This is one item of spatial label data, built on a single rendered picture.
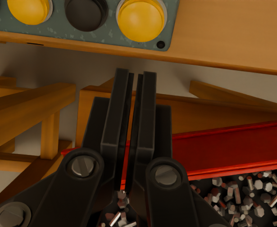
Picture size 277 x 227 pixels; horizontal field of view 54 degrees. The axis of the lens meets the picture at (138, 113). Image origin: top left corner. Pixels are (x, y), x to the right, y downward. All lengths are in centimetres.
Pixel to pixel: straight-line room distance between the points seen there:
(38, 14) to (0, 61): 105
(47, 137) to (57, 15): 78
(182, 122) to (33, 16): 20
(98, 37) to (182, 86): 95
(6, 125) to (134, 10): 45
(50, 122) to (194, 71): 59
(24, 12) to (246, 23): 15
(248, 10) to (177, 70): 91
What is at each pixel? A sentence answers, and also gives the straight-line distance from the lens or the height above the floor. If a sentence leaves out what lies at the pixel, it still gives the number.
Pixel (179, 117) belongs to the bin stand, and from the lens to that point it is 32.
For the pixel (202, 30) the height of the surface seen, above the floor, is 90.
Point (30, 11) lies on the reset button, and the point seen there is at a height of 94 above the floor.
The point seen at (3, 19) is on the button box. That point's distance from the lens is 21.
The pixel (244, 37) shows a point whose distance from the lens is 23.
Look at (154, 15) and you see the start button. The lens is 17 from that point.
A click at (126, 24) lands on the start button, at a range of 18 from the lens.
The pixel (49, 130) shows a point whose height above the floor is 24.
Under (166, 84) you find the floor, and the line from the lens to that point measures 112.
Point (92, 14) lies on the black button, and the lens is 18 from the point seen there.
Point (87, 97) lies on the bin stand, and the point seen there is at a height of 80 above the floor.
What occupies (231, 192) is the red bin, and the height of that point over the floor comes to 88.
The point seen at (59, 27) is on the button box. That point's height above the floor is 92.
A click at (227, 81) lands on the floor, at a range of 117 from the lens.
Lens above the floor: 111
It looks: 80 degrees down
